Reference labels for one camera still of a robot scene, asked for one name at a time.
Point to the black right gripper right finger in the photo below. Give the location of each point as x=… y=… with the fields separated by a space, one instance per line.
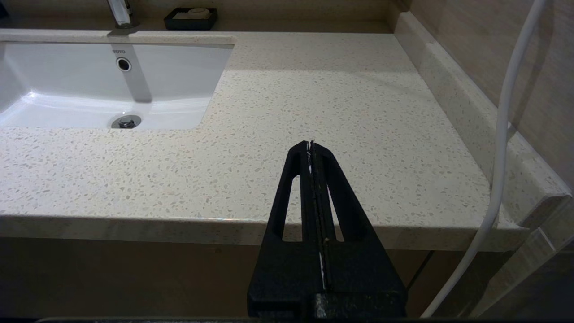
x=358 y=269

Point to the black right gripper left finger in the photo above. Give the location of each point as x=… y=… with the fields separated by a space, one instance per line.
x=287 y=269

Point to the brown vanity cabinet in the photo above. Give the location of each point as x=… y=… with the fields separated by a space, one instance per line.
x=134 y=278

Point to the chrome sink drain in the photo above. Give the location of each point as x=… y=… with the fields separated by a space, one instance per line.
x=126 y=121

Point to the black soap dish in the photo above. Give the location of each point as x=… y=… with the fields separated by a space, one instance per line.
x=169 y=23

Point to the round pale soap bar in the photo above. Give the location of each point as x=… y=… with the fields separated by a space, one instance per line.
x=198 y=11

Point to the white ceramic sink basin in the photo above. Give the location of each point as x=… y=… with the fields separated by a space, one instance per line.
x=67 y=80

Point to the chrome faucet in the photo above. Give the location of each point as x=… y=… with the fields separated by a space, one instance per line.
x=118 y=13

